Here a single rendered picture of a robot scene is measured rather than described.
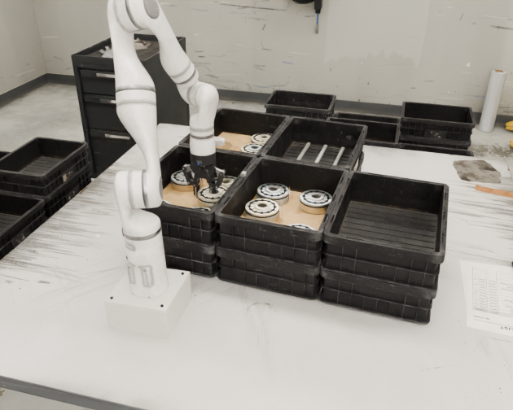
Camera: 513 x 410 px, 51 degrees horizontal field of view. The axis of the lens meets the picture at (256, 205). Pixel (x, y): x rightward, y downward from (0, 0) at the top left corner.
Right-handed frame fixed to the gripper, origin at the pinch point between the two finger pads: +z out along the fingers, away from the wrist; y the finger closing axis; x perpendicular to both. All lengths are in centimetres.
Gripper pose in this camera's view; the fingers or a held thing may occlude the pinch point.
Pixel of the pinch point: (204, 193)
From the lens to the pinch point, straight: 167.5
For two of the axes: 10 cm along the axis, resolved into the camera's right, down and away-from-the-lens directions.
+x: 3.1, -4.6, 8.3
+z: -0.1, 8.8, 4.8
